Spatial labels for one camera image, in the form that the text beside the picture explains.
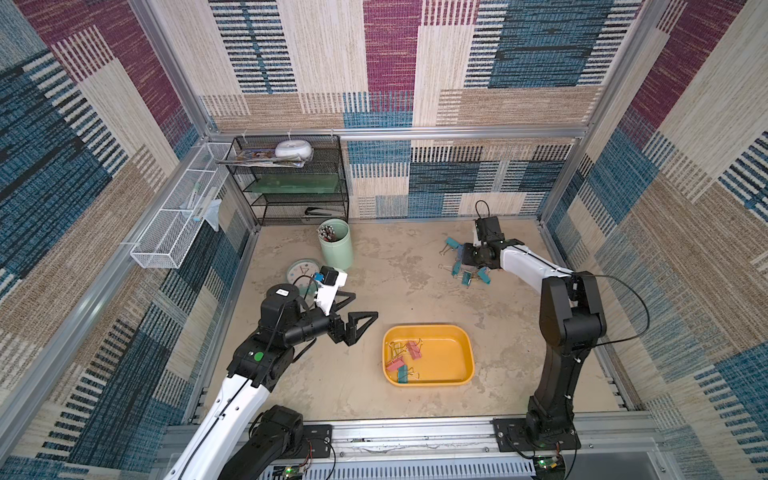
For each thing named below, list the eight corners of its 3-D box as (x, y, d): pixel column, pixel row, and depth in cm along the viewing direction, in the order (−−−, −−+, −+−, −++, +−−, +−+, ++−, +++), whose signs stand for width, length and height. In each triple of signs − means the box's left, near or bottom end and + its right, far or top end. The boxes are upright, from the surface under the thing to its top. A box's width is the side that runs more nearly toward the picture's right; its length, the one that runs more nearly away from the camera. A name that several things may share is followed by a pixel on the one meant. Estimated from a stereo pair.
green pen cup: (325, 271, 108) (316, 237, 94) (329, 249, 114) (320, 214, 101) (352, 271, 108) (346, 237, 94) (354, 249, 114) (349, 214, 101)
